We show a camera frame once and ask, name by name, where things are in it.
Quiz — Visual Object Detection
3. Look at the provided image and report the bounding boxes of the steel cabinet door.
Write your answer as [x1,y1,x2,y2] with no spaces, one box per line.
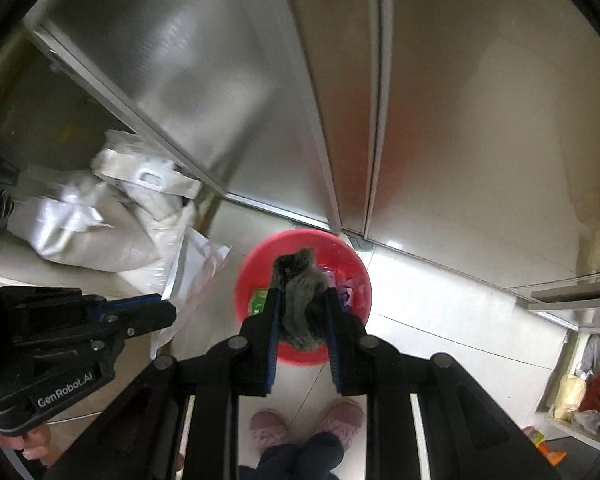
[365,0,600,293]
[22,0,342,233]
[280,0,383,237]

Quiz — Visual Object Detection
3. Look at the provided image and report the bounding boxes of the yellow plastic bag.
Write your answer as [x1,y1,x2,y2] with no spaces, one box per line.
[554,374,587,421]

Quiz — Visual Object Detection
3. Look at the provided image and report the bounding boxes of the green packet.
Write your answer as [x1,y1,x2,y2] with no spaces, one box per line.
[250,287,270,316]

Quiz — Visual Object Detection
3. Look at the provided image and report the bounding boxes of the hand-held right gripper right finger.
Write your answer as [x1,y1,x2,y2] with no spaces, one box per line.
[325,287,563,480]

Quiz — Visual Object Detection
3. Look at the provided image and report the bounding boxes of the white woven sack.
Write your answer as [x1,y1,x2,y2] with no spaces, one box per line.
[7,130,203,273]

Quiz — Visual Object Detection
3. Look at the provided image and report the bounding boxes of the grey rag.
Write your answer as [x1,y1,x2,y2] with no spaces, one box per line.
[271,247,338,351]

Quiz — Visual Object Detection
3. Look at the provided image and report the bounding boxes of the person's left hand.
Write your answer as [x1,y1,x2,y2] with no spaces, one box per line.
[5,422,51,466]

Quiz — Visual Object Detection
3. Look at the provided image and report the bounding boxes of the white plastic bag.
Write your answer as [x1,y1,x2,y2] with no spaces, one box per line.
[150,230,231,361]

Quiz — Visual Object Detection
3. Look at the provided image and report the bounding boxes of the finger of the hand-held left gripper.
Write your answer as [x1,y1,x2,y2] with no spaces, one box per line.
[87,301,177,356]
[80,294,163,323]

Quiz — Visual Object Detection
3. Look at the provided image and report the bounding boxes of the red plastic basin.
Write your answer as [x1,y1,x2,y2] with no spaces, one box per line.
[235,228,373,366]

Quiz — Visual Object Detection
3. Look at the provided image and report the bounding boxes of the dark trousers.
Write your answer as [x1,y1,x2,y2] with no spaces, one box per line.
[237,432,346,480]

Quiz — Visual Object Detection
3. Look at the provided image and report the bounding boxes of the purple packet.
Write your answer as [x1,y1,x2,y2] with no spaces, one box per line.
[336,280,361,313]

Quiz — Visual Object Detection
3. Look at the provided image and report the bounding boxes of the pink slipper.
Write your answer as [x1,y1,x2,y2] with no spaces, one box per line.
[320,399,365,453]
[250,410,289,450]

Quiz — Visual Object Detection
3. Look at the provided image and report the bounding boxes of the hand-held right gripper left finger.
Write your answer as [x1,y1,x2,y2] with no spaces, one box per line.
[42,287,283,480]

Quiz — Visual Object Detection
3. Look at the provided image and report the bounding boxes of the orange snack packet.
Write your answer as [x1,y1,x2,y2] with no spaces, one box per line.
[522,426,567,465]

